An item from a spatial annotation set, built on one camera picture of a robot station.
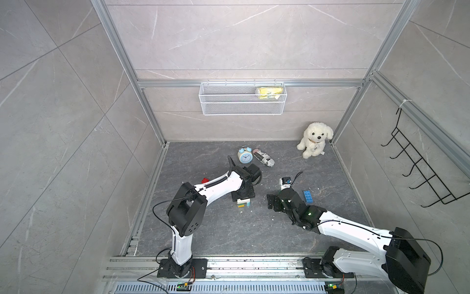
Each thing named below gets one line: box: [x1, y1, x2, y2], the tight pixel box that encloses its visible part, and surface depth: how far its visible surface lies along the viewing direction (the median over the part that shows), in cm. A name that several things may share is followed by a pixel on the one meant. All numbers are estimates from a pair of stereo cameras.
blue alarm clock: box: [237, 145, 254, 164], surface depth 106 cm
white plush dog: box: [296, 121, 334, 159], surface depth 103 cm
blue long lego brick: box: [303, 189, 314, 204], surface depth 95 cm
